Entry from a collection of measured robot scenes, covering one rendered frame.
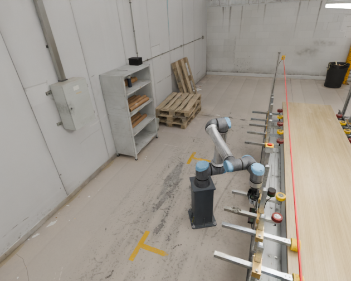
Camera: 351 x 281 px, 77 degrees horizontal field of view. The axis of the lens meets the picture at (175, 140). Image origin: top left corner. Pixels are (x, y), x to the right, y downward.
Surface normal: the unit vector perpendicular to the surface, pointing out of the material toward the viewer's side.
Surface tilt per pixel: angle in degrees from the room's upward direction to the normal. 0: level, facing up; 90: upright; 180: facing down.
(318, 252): 0
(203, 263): 0
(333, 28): 90
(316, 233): 0
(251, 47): 90
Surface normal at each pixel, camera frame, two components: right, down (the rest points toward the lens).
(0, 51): 0.92, 0.15
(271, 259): -0.05, -0.86
